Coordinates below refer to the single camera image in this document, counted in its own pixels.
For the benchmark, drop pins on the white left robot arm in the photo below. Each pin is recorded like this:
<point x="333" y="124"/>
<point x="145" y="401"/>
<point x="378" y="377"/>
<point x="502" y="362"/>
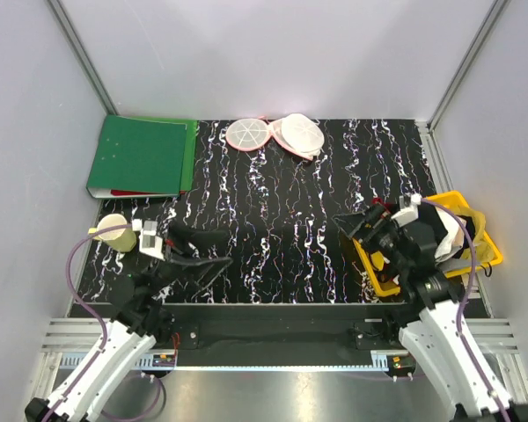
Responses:
<point x="141" y="320"/>

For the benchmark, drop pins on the green ring binder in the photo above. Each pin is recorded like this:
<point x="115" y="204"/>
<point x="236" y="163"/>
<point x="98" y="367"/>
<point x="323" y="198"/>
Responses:
<point x="143" y="154"/>

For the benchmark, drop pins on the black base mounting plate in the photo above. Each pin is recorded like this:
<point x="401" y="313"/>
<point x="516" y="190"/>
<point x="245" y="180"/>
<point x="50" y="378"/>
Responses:
<point x="277" y="335"/>

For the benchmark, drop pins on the white garment in bin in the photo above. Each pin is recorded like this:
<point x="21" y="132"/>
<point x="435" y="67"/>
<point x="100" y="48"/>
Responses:
<point x="453" y="237"/>

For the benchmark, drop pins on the red folder under binder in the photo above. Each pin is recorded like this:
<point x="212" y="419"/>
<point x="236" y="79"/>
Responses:
<point x="124" y="193"/>

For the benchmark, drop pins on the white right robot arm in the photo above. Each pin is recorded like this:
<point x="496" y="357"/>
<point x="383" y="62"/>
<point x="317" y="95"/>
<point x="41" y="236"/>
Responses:
<point x="432" y="326"/>

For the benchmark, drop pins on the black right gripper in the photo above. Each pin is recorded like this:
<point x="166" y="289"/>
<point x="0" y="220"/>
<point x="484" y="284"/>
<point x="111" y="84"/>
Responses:
<point x="349" y="222"/>

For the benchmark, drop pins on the yellow plastic bin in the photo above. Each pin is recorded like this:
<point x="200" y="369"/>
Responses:
<point x="418" y="244"/>

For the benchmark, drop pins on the cream yellow mug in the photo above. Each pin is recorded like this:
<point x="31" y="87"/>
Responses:
<point x="115" y="231"/>

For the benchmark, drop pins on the black bra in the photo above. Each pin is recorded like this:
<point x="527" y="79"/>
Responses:
<point x="428" y="215"/>

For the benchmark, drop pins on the white pink mesh laundry bag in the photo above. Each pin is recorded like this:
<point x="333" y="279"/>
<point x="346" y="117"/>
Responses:
<point x="295" y="133"/>

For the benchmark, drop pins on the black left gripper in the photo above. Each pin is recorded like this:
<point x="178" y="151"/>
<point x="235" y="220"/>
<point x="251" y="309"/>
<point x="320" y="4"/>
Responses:
<point x="203" y="268"/>

